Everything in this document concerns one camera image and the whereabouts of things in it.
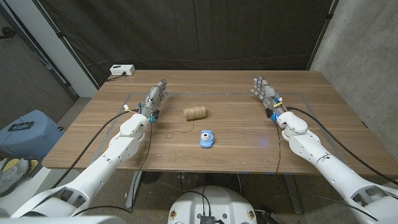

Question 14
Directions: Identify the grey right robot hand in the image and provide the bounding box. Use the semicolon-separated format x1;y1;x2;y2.
250;75;287;122

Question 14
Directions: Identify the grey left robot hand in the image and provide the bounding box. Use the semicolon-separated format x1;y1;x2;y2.
139;78;169;124

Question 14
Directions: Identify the jute twine roll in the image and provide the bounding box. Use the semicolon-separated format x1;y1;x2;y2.
183;105;208;121

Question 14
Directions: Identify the white power strip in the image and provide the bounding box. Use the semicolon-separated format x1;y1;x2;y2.
109;64;136;77

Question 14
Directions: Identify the black backdrop pole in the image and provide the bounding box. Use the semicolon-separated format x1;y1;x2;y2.
30;0;100;90
307;0;340;71

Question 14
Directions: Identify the black backdrop curtain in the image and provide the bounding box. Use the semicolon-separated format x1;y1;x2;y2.
32;0;338;88

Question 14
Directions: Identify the grey table leg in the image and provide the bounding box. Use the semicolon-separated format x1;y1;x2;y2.
125;170;143;208
282;174;304;215

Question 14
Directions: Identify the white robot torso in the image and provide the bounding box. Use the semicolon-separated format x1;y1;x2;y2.
167;185;258;224

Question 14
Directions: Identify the blue plastic bin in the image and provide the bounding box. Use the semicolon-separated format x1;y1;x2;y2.
0;109;65;158

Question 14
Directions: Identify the grey perforated panel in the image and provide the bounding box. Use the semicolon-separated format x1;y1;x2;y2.
0;6;76;128

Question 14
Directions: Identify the grey sneaker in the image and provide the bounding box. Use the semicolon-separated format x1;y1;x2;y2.
0;157;31;197

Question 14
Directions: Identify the black power strip cable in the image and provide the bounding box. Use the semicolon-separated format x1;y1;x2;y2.
105;72;127;82

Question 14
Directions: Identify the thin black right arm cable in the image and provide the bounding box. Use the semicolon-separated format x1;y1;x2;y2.
274;120;282;174

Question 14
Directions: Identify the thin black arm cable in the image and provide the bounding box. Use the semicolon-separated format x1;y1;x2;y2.
73;122;153;216
274;120;282;174

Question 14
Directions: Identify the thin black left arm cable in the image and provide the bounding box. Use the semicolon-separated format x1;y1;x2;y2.
73;122;153;216

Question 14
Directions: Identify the blue toy camera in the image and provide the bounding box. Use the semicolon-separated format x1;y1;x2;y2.
200;129;215;149

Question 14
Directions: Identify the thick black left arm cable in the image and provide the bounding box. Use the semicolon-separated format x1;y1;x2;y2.
51;108;140;189

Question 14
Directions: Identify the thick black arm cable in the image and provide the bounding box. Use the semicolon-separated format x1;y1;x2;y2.
51;108;140;189
285;106;398;187

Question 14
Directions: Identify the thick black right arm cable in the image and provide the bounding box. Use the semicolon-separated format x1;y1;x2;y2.
285;106;398;187

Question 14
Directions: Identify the black torso cable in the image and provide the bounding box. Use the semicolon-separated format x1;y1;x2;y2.
181;185;213;216

